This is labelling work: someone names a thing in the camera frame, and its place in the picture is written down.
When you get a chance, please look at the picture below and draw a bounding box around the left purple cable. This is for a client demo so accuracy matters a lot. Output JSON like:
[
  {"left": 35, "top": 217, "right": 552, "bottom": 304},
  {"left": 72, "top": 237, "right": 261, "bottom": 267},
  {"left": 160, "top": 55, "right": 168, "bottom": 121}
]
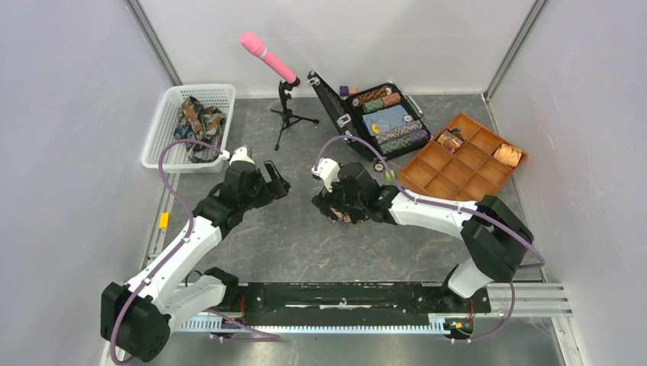
[{"left": 108, "top": 139, "right": 282, "bottom": 366}]

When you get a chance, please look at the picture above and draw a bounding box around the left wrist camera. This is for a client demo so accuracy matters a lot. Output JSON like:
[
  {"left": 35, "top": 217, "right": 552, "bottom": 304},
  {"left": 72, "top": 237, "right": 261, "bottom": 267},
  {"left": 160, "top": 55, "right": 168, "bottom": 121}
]
[{"left": 221, "top": 145, "right": 255, "bottom": 165}]

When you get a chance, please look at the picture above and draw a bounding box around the yellow block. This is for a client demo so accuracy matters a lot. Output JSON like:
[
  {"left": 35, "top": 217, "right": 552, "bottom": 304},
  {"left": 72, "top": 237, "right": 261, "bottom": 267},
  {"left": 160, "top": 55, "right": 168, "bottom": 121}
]
[{"left": 158, "top": 212, "right": 170, "bottom": 230}]

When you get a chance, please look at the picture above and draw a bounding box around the loose poker chip stack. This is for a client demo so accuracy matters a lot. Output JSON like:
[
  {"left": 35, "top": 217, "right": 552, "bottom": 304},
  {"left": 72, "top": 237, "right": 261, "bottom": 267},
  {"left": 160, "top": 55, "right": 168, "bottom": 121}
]
[{"left": 372, "top": 158, "right": 386, "bottom": 173}]

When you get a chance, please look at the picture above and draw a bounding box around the black floral tie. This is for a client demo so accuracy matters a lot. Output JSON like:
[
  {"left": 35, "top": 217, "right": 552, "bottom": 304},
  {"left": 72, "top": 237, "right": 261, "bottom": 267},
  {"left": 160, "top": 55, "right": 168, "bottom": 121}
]
[{"left": 324, "top": 207, "right": 366, "bottom": 225}]

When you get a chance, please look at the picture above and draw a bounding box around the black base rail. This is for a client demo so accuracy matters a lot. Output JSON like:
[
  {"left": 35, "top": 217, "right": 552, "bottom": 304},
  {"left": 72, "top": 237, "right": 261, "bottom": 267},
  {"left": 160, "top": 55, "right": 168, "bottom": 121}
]
[{"left": 215, "top": 281, "right": 491, "bottom": 327}]

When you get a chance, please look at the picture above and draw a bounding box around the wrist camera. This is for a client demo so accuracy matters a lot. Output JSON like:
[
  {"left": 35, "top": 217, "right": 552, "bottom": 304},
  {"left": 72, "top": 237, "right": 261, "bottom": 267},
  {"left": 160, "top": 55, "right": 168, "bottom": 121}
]
[
  {"left": 311, "top": 158, "right": 340, "bottom": 192},
  {"left": 221, "top": 145, "right": 255, "bottom": 165}
]

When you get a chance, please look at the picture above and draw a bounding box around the orange compartment tray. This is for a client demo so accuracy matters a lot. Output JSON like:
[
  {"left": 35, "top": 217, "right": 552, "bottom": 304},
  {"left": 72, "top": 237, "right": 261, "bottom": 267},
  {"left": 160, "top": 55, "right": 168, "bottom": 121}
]
[{"left": 398, "top": 113, "right": 528, "bottom": 201}]

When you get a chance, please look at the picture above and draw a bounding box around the dark blue patterned tie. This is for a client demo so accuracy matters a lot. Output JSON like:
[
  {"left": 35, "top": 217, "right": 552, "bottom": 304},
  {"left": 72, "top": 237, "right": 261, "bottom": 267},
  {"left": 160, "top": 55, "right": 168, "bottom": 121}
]
[{"left": 174, "top": 96, "right": 227, "bottom": 163}]

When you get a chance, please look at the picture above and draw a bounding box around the pink microphone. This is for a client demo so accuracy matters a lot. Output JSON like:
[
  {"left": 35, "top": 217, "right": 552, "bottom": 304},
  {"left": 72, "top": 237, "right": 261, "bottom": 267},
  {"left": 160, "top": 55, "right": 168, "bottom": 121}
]
[{"left": 240, "top": 31, "right": 301, "bottom": 87}]

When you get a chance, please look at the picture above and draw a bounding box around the black tripod stand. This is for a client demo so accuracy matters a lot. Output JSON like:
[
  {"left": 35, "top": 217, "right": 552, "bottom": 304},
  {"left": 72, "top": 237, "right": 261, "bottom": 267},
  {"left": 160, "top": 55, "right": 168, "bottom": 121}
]
[{"left": 270, "top": 78, "right": 320, "bottom": 151}]

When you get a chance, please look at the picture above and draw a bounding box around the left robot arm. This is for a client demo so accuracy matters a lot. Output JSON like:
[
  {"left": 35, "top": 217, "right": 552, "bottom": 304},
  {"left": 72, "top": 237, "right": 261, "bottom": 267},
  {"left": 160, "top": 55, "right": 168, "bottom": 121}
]
[{"left": 100, "top": 158, "right": 290, "bottom": 362}]

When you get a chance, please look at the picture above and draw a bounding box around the rolled dark patterned tie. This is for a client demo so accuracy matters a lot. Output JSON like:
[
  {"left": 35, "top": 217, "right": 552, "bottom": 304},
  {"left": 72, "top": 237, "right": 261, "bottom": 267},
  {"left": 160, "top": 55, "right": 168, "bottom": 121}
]
[{"left": 436, "top": 127, "right": 465, "bottom": 154}]

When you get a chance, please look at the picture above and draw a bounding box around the rolled tan patterned tie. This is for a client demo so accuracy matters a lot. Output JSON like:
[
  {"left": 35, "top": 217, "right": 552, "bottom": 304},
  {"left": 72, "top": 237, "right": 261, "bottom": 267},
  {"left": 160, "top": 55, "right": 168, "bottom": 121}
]
[{"left": 493, "top": 143, "right": 523, "bottom": 169}]

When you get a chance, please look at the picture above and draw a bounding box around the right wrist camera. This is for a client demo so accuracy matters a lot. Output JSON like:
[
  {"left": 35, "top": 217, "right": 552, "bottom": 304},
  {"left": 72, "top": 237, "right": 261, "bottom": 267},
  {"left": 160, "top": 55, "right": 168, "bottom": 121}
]
[{"left": 311, "top": 158, "right": 340, "bottom": 192}]

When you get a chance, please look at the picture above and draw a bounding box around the white plastic basket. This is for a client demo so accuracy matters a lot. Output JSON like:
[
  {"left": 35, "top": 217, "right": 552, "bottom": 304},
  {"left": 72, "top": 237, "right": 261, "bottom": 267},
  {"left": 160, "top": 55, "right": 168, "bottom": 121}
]
[{"left": 140, "top": 83, "right": 237, "bottom": 174}]

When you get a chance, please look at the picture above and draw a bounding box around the black poker chip case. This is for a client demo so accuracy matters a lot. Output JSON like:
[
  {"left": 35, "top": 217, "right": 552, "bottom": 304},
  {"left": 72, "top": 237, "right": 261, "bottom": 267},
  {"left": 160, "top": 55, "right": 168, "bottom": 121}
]
[{"left": 307, "top": 70, "right": 431, "bottom": 160}]

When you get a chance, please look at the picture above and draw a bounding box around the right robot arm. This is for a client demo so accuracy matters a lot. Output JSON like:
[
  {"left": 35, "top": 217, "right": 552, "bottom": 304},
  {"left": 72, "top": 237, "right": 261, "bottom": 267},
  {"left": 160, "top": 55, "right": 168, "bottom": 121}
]
[{"left": 311, "top": 159, "right": 533, "bottom": 311}]

